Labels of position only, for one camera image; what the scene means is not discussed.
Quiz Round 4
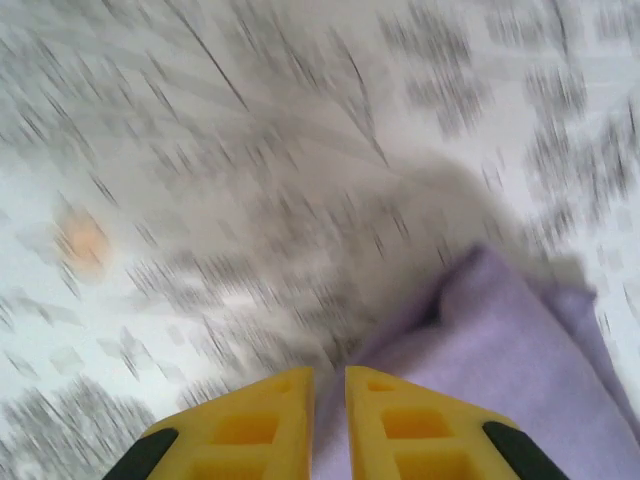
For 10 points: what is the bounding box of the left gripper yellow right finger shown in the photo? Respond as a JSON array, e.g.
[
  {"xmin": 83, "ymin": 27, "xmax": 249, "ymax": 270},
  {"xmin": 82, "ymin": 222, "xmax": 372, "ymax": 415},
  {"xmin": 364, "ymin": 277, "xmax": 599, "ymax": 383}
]
[{"xmin": 344, "ymin": 365, "xmax": 571, "ymax": 480}]

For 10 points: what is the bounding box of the purple t-shirt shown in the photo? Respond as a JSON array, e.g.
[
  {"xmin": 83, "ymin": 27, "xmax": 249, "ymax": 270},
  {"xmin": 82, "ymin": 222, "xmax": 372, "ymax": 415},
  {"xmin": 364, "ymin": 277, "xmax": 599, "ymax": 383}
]
[{"xmin": 309, "ymin": 244, "xmax": 640, "ymax": 480}]

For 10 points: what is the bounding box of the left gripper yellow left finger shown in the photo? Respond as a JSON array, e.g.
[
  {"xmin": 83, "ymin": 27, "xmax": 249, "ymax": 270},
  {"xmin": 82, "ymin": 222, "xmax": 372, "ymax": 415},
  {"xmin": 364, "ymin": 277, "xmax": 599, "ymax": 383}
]
[{"xmin": 102, "ymin": 366, "xmax": 316, "ymax": 480}]

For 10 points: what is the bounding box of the floral table cover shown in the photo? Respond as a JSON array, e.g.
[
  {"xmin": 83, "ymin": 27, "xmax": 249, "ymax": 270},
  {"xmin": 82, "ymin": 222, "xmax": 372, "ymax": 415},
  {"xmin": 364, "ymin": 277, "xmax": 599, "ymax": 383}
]
[{"xmin": 0, "ymin": 0, "xmax": 640, "ymax": 480}]

